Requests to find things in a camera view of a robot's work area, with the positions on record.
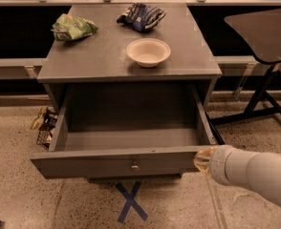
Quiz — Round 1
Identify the grey top drawer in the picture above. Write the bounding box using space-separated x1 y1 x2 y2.
31 82 214 179

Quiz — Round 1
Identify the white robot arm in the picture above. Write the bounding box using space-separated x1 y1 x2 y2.
193 145 281 207

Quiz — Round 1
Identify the brass drawer knob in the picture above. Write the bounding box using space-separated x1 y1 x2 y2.
131 160 140 171

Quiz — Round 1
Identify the grey drawer cabinet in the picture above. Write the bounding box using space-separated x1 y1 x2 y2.
38 3 222 109

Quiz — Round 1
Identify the blue tape cross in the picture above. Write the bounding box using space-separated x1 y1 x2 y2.
116 180 148 223

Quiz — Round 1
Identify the white bowl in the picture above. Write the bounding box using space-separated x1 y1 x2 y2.
126 38 171 68

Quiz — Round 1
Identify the black stand table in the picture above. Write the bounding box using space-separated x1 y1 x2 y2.
210 7 281 137

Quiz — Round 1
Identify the blue chip bag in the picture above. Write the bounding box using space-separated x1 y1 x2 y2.
117 3 166 32

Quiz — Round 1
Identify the green chip bag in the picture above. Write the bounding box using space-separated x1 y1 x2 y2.
52 13 98 41

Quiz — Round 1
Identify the black wire basket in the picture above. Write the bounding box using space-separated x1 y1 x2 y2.
31 106 58 148

